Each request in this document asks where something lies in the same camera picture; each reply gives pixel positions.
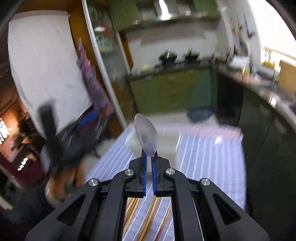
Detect black wok with lid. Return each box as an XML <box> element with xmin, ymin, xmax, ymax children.
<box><xmin>159</xmin><ymin>50</ymin><xmax>178</xmax><ymax>64</ymax></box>

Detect blue checkered tablecloth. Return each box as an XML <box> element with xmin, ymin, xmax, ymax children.
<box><xmin>79</xmin><ymin>123</ymin><xmax>253</xmax><ymax>240</ymax></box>

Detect light bamboo chopstick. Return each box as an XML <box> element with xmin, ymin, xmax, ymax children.
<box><xmin>123</xmin><ymin>197</ymin><xmax>137</xmax><ymax>232</ymax></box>
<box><xmin>124</xmin><ymin>197</ymin><xmax>141</xmax><ymax>235</ymax></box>

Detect glass sliding door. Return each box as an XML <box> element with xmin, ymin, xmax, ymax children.
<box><xmin>82</xmin><ymin>0</ymin><xmax>135</xmax><ymax>128</ymax></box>

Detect purple apron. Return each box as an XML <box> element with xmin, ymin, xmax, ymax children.
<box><xmin>77</xmin><ymin>38</ymin><xmax>114</xmax><ymax>117</ymax></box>

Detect left hand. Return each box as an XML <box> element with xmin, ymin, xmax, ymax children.
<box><xmin>45</xmin><ymin>161</ymin><xmax>85</xmax><ymax>201</ymax></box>

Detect black wok right burner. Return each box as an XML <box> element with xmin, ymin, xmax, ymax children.
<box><xmin>184</xmin><ymin>49</ymin><xmax>200</xmax><ymax>63</ymax></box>

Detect green lower cabinets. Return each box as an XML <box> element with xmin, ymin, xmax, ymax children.
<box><xmin>129</xmin><ymin>68</ymin><xmax>211</xmax><ymax>114</ymax></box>

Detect wooden cutting board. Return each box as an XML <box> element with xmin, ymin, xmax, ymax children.
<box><xmin>278</xmin><ymin>60</ymin><xmax>296</xmax><ymax>94</ymax></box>

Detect white rice cooker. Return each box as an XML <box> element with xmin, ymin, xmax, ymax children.
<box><xmin>226</xmin><ymin>55</ymin><xmax>250</xmax><ymax>70</ymax></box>

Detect clear plastic spoon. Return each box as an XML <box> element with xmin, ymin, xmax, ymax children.
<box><xmin>134</xmin><ymin>113</ymin><xmax>158</xmax><ymax>173</ymax></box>

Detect steel range hood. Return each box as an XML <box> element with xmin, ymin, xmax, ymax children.
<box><xmin>137</xmin><ymin>0</ymin><xmax>209</xmax><ymax>22</ymax></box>

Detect white plastic utensil holder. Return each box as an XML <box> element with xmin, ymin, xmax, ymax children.
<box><xmin>125</xmin><ymin>132</ymin><xmax>181</xmax><ymax>162</ymax></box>

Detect reddish brown chopstick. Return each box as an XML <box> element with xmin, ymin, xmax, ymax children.
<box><xmin>154</xmin><ymin>202</ymin><xmax>171</xmax><ymax>241</ymax></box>

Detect brown wooden chopstick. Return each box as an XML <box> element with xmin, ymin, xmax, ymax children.
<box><xmin>137</xmin><ymin>196</ymin><xmax>162</xmax><ymax>241</ymax></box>

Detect white hanging sheet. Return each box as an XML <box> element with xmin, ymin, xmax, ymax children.
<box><xmin>8</xmin><ymin>11</ymin><xmax>92</xmax><ymax>136</ymax></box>

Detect blue floor mat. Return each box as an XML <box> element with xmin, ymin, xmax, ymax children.
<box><xmin>187</xmin><ymin>106</ymin><xmax>214</xmax><ymax>123</ymax></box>

